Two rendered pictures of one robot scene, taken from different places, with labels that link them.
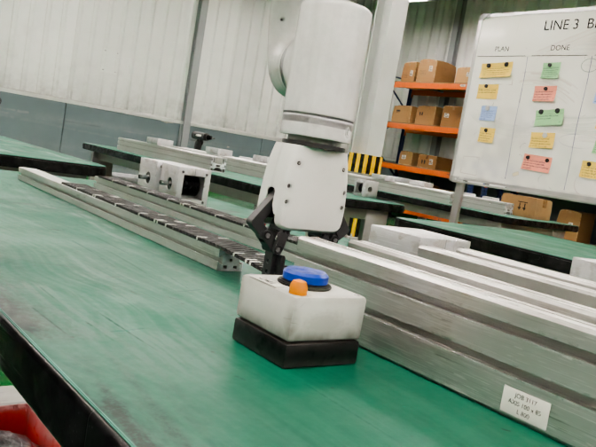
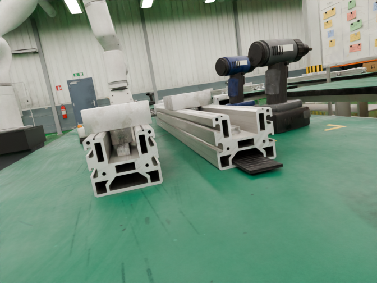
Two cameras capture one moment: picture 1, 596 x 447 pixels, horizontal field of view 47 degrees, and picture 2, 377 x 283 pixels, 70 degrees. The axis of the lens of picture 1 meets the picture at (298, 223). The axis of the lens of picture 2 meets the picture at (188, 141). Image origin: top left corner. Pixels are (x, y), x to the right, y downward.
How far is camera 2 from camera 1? 81 cm
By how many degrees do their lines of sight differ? 27
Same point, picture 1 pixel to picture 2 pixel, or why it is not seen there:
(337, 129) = (117, 84)
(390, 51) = (313, 17)
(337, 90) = (113, 74)
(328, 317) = not seen: hidden behind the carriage
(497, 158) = (338, 51)
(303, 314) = (81, 131)
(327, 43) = (107, 63)
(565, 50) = not seen: outside the picture
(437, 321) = not seen: hidden behind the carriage
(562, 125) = (362, 26)
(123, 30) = (210, 51)
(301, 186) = (115, 101)
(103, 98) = (210, 78)
